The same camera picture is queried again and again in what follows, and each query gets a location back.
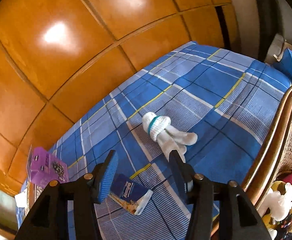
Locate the blue tissue packet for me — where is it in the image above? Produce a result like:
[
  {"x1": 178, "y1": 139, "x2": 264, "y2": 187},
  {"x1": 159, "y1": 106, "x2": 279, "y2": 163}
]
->
[{"x1": 109, "y1": 174, "x2": 153, "y2": 216}]

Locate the purple snack carton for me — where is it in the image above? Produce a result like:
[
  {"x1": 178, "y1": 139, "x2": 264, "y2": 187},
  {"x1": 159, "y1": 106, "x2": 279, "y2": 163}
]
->
[{"x1": 26, "y1": 146, "x2": 69, "y2": 188}]

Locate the orange wooden wardrobe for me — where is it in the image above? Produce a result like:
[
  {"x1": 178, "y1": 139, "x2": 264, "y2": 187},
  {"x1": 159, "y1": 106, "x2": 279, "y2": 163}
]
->
[{"x1": 0, "y1": 0, "x2": 239, "y2": 196}]

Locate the silver ornate tissue box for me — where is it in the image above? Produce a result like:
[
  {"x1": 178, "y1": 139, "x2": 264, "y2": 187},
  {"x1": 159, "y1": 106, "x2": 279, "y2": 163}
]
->
[{"x1": 26, "y1": 181, "x2": 44, "y2": 210}]

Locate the blue plaid tablecloth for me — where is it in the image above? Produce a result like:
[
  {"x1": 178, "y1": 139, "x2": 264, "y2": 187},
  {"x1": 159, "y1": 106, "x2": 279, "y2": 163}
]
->
[{"x1": 50, "y1": 42, "x2": 292, "y2": 239}]

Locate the white knit gloves blue band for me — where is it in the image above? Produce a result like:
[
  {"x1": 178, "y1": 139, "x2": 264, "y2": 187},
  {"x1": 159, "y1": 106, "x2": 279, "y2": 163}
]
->
[{"x1": 141, "y1": 112, "x2": 198, "y2": 163}]

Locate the white plush toy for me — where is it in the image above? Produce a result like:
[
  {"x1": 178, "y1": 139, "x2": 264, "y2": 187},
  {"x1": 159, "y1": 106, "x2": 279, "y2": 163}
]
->
[{"x1": 258, "y1": 183, "x2": 292, "y2": 222}]

